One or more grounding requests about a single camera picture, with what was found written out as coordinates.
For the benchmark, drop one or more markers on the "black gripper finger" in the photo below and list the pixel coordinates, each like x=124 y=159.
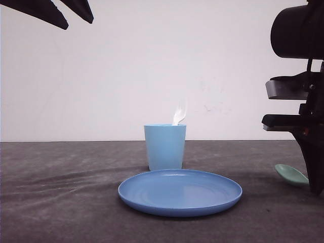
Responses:
x=81 y=8
x=44 y=10

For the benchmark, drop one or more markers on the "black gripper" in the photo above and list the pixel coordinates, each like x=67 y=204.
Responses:
x=310 y=116

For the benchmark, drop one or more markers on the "mint green plastic spoon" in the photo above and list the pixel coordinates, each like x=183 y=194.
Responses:
x=291 y=175

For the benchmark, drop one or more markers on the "white plastic fork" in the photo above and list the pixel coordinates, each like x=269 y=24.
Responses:
x=180 y=112

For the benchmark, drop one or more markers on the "light blue plastic cup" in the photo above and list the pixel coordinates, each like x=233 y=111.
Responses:
x=165 y=145

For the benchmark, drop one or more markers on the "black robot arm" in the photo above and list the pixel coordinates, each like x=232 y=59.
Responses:
x=297 y=33

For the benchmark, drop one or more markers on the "blue plastic plate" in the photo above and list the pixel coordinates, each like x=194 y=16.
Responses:
x=179 y=193

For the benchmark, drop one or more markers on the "grey table cloth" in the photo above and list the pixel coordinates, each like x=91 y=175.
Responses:
x=68 y=192

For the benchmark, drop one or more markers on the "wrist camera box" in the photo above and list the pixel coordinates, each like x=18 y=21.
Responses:
x=287 y=87

